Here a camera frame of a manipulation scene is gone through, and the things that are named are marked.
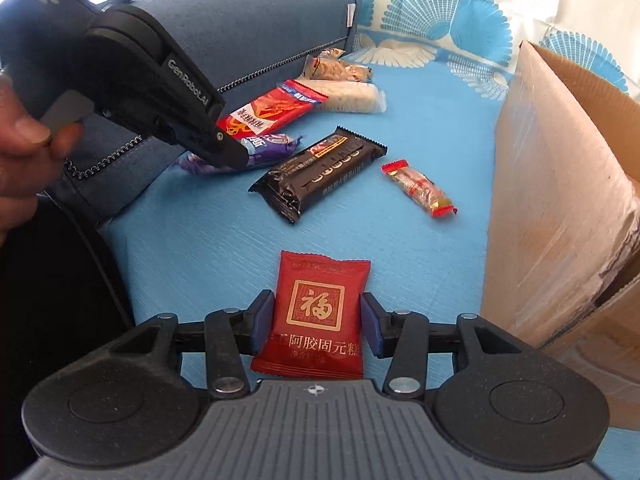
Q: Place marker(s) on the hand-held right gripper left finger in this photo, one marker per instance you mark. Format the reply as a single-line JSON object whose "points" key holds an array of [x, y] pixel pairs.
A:
{"points": [[265, 322]]}

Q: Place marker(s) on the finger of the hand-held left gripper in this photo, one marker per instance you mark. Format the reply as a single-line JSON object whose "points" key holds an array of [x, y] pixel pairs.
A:
{"points": [[192, 95]]}

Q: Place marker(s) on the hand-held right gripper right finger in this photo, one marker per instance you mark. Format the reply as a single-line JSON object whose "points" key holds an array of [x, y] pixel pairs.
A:
{"points": [[372, 325]]}

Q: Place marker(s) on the red square snack packet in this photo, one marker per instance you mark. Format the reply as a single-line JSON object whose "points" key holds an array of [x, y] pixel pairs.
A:
{"points": [[312, 305]]}

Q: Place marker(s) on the red orange snack packet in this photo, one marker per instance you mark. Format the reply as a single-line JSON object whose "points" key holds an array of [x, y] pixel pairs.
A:
{"points": [[265, 110]]}

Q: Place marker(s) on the purple snack packet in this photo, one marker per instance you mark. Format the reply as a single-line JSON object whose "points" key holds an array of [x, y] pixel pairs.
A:
{"points": [[270, 147]]}

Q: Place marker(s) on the peanut candy red-ended wrapper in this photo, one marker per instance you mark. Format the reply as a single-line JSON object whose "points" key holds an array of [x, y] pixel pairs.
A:
{"points": [[417, 187]]}

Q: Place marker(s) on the white rice bar packet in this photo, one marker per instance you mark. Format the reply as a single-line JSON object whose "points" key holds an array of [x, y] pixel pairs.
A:
{"points": [[350, 97]]}

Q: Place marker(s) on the cardboard box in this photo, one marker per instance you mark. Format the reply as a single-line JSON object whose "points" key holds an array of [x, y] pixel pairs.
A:
{"points": [[550, 185]]}

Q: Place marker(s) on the person's left hand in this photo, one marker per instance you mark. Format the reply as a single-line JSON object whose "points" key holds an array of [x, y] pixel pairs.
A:
{"points": [[20, 160]]}

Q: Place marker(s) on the blue fabric sofa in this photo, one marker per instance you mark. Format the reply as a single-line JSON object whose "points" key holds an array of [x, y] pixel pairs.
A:
{"points": [[250, 25]]}

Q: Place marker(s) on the brown snack packet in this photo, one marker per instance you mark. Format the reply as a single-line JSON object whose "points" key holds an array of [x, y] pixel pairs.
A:
{"points": [[335, 67]]}

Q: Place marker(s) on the black snack bar packet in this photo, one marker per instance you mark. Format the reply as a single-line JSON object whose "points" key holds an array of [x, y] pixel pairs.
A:
{"points": [[315, 175]]}

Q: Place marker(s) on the blue fan-print sofa cover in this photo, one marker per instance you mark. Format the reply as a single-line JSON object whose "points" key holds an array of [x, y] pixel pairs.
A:
{"points": [[425, 125]]}

